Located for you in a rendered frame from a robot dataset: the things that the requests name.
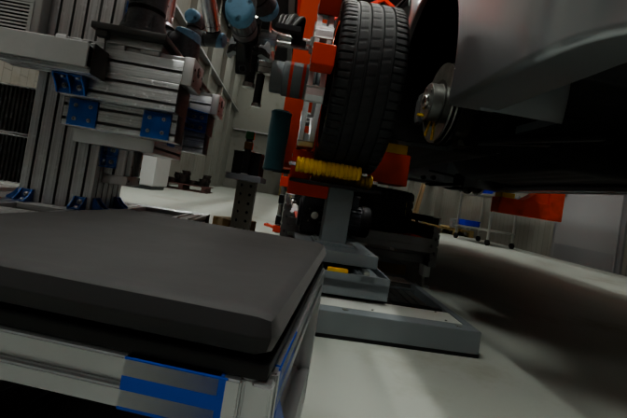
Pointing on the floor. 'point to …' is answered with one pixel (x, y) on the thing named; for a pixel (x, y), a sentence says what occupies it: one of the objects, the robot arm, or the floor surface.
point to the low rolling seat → (153, 317)
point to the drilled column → (243, 204)
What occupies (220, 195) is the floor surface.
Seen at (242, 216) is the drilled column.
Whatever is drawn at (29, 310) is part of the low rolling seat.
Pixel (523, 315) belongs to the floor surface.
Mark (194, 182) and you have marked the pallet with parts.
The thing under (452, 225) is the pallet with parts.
